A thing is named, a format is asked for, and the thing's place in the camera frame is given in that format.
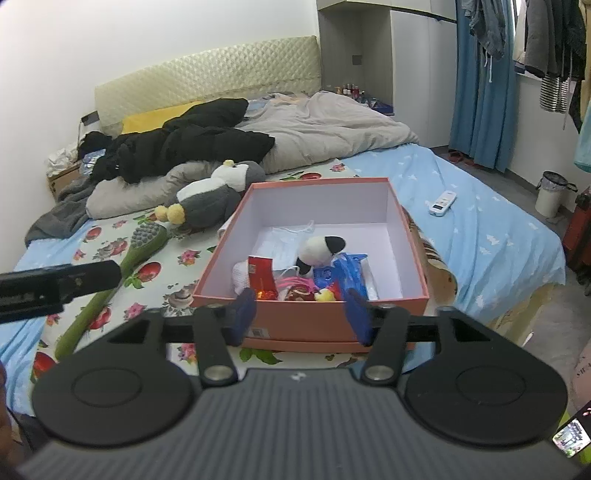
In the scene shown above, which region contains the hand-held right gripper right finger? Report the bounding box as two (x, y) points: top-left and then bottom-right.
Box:
(344, 288), (499, 385)

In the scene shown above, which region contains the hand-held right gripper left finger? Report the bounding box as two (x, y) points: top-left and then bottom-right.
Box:
(104, 287), (257, 386)

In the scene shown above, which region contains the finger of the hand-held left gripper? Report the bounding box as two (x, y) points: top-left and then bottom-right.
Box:
(51, 260), (122, 303)

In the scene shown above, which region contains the blue snack packet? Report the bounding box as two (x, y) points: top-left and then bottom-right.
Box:
(314, 251), (379, 301)

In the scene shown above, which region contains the red foil packet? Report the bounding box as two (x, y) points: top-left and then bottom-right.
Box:
(248, 256), (274, 296)

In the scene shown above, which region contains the red foil bag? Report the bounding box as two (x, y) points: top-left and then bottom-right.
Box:
(256, 286), (319, 302)

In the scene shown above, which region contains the small panda plush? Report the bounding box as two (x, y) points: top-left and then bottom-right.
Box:
(295, 235), (348, 278)

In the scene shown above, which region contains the orange cardboard box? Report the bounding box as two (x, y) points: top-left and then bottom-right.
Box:
(191, 178), (430, 355)

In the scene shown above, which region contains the green massage hammer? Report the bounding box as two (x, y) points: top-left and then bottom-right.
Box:
(54, 220), (169, 361)

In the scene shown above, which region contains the fruit printed mat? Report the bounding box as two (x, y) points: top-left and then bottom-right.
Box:
(30, 159), (361, 384)

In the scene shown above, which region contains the dark grey blanket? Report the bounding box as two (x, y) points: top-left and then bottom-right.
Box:
(24, 173), (105, 247)

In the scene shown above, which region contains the brown printed blanket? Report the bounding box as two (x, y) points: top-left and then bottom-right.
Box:
(404, 210), (460, 319)

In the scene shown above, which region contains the blue printed pack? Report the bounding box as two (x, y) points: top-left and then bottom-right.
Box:
(81, 150), (109, 174)

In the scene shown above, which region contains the white crumpled cloth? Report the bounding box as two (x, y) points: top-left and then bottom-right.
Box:
(46, 143), (81, 174)

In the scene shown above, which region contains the grey white plush penguin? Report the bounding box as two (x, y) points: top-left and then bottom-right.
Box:
(154, 159), (267, 232)

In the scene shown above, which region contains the black fluffy cloth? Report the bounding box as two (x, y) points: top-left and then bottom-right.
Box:
(78, 131), (116, 160)

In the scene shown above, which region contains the white remote control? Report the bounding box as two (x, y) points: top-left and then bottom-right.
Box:
(428, 191), (458, 217)

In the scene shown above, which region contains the light blue bedsheet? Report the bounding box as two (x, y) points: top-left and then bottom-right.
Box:
(0, 143), (566, 398)

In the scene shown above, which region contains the yellow pillow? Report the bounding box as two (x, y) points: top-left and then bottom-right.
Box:
(121, 100), (204, 136)

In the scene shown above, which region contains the black jacket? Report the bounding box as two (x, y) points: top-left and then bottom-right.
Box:
(92, 98), (276, 184)

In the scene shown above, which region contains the light grey duvet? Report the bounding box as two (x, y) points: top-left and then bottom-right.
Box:
(85, 91), (421, 220)

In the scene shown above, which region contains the white trash bin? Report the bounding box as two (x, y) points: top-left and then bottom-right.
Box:
(536, 171), (578, 219)

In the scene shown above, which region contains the beige quilted headboard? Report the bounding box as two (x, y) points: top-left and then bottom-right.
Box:
(95, 36), (322, 139)

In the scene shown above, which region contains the red suitcase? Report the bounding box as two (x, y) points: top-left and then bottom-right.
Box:
(561, 187), (591, 273)

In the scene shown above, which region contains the phone with lit screen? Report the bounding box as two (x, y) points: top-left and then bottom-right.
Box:
(551, 401), (591, 460)

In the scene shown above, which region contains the blue curtain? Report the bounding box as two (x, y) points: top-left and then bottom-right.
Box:
(450, 0), (520, 174)

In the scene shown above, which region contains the grey wardrobe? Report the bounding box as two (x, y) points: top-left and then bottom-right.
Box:
(316, 0), (462, 148)

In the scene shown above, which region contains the hanging teal garment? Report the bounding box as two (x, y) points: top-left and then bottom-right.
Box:
(574, 131), (591, 172)

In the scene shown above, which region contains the hanging striped garment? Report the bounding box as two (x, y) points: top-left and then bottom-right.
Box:
(539, 75), (574, 114)

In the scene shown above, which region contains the hanging denim garment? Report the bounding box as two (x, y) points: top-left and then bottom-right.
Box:
(462, 0), (514, 61)

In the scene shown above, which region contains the hanging dark coat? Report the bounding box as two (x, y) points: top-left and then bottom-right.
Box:
(523, 0), (588, 80)

